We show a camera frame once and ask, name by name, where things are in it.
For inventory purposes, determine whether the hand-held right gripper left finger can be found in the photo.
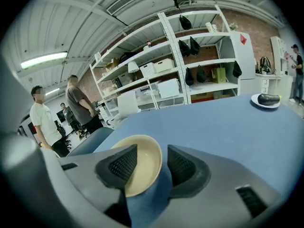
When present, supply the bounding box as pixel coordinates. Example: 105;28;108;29
58;143;138;228

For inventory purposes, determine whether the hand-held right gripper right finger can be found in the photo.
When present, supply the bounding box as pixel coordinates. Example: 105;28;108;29
147;144;285;228

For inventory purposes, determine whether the cream bowl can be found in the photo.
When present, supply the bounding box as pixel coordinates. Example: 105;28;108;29
111;134;163;198

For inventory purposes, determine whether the white plate with eggplant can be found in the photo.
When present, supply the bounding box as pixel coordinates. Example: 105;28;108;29
251;94;282;109

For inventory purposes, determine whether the table with blue cloth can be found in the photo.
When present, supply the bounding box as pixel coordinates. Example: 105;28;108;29
94;95;304;223

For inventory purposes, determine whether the white office chair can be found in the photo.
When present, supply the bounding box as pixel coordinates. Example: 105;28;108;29
117;90;141;120

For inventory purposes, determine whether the dark purple eggplant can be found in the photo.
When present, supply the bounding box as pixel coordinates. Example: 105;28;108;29
257;93;282;106

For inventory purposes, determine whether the large white box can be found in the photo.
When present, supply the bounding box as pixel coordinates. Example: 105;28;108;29
157;79;181;99

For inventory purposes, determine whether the green paper bag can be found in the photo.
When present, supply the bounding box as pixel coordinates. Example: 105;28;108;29
211;67;227;84

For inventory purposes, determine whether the white desk with drawers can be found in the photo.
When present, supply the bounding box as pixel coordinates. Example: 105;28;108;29
255;73;294;101

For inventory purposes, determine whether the white shade table lamp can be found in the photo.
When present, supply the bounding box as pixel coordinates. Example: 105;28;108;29
127;61;140;80

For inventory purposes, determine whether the white storage basket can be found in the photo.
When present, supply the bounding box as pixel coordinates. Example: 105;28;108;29
139;64;156;78
153;58;175;73

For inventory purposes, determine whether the group of ceiling tube lights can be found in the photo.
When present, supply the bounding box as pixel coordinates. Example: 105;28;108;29
20;52;68;96

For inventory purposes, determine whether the white cabinet with red sticker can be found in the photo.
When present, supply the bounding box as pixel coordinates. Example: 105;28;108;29
230;31;257;96

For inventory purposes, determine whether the dark backpack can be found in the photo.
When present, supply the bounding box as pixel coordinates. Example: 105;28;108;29
259;56;272;74

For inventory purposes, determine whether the group of black hanging bags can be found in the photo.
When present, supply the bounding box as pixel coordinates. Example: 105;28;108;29
178;15;242;86

